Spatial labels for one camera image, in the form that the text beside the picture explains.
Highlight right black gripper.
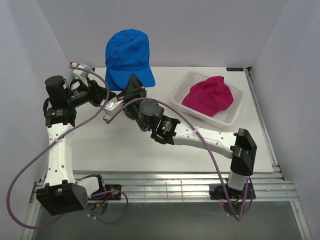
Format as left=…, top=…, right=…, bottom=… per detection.
left=116, top=74, right=148, bottom=133

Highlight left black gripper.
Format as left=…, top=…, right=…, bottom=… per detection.
left=65, top=76, right=116, bottom=108

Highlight blue cap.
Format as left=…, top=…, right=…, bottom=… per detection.
left=105, top=68, right=126, bottom=91
left=105, top=29, right=156, bottom=89

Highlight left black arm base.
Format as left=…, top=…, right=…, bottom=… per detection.
left=100, top=184, right=122, bottom=201

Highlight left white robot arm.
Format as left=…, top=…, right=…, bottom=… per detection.
left=36, top=75, right=116, bottom=216

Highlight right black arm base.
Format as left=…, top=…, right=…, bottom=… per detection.
left=209, top=183, right=256, bottom=202

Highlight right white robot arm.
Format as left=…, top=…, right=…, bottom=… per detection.
left=116, top=75, right=258, bottom=199

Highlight dark round wooden stand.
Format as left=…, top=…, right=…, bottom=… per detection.
left=124, top=109, right=136, bottom=120

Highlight white plastic basket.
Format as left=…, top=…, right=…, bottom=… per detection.
left=171, top=71, right=244, bottom=128

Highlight magenta cap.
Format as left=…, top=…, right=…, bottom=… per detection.
left=182, top=76, right=234, bottom=117

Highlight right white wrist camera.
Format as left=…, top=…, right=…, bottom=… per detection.
left=100, top=100, right=125, bottom=121

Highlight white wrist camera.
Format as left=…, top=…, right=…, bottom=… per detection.
left=70, top=62, right=93, bottom=85
left=100, top=100, right=125, bottom=121

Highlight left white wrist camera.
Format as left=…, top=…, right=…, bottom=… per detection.
left=70, top=62, right=93, bottom=85

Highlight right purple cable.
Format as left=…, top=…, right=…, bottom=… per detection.
left=103, top=97, right=256, bottom=221

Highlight purple cable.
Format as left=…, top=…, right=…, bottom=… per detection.
left=103, top=97, right=256, bottom=221
left=6, top=63, right=128, bottom=230

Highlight aluminium frame rails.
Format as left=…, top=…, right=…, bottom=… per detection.
left=24, top=66, right=313, bottom=240

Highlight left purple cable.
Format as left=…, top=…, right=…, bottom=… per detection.
left=6, top=63, right=128, bottom=230

